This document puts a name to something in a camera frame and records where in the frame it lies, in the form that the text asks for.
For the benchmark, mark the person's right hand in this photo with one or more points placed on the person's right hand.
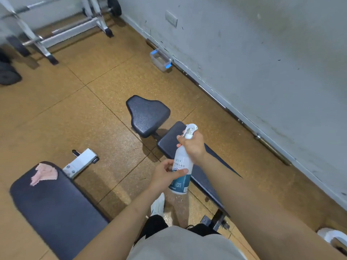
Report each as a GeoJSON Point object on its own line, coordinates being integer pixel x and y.
{"type": "Point", "coordinates": [195, 147]}

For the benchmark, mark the person's left hand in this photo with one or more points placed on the person's left hand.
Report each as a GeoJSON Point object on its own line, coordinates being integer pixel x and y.
{"type": "Point", "coordinates": [162, 177]}

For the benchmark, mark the white spray bottle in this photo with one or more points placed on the white spray bottle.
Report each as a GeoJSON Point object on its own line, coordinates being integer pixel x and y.
{"type": "Point", "coordinates": [181, 165]}

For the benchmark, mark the adjustable black weight bench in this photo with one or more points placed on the adjustable black weight bench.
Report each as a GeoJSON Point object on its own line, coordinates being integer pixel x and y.
{"type": "Point", "coordinates": [147, 116]}

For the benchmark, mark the black bench white frame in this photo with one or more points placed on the black bench white frame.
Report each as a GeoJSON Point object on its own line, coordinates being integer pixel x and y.
{"type": "Point", "coordinates": [59, 213]}

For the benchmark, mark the pink white striped cloth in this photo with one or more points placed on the pink white striped cloth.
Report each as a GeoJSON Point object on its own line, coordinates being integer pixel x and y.
{"type": "Point", "coordinates": [43, 173]}

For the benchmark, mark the person's right forearm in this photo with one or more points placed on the person's right forearm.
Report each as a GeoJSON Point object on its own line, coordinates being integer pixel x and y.
{"type": "Point", "coordinates": [257, 213]}

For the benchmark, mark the person's left forearm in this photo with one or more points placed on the person's left forearm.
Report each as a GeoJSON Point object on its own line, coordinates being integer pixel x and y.
{"type": "Point", "coordinates": [122, 227]}

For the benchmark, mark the white left shoe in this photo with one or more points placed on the white left shoe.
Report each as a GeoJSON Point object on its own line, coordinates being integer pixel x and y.
{"type": "Point", "coordinates": [158, 205]}

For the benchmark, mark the black trousers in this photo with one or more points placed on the black trousers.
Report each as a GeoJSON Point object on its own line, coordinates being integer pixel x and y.
{"type": "Point", "coordinates": [154, 226]}

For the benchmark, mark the grey shirt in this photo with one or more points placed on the grey shirt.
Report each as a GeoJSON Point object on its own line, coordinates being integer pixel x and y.
{"type": "Point", "coordinates": [184, 246]}

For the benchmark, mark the long steel barbell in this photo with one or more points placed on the long steel barbell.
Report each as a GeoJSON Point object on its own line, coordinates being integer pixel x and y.
{"type": "Point", "coordinates": [271, 150]}

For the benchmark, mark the clear storage box blue clips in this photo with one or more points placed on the clear storage box blue clips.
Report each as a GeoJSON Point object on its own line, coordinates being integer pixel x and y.
{"type": "Point", "coordinates": [161, 60]}

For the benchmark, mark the fixed black plate barbell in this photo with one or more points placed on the fixed black plate barbell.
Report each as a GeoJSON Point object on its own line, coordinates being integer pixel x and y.
{"type": "Point", "coordinates": [115, 6]}
{"type": "Point", "coordinates": [32, 5]}

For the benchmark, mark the white barbell rack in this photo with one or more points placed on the white barbell rack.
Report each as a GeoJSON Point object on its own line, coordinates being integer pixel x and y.
{"type": "Point", "coordinates": [67, 31]}

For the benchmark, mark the white wall outlet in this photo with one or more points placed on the white wall outlet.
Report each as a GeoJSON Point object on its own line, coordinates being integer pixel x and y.
{"type": "Point", "coordinates": [171, 18]}

